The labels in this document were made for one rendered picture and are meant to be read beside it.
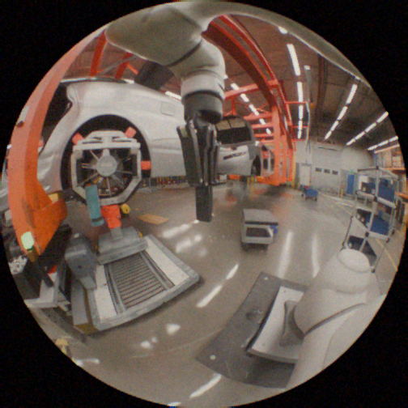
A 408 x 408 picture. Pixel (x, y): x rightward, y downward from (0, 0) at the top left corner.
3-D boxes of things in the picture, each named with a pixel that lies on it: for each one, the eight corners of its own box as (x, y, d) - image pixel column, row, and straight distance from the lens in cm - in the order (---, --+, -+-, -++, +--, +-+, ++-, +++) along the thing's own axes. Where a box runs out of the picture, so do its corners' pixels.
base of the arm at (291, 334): (322, 295, 63) (329, 285, 59) (326, 342, 54) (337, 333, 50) (284, 292, 55) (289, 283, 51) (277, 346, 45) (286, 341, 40)
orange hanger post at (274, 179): (257, 183, 399) (257, 110, 456) (278, 184, 384) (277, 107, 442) (256, 183, 384) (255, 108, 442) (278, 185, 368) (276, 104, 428)
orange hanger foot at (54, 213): (69, 214, 132) (62, 175, 130) (50, 240, 85) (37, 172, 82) (54, 218, 138) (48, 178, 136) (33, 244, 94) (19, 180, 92)
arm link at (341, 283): (331, 295, 56) (362, 240, 46) (333, 338, 48) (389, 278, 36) (293, 293, 49) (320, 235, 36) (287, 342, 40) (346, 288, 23)
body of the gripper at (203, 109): (210, 87, 23) (211, 137, 18) (227, 109, 29) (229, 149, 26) (174, 100, 26) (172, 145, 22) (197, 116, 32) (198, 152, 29)
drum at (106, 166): (115, 176, 105) (114, 158, 106) (118, 176, 83) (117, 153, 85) (98, 178, 104) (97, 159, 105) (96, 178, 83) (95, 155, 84)
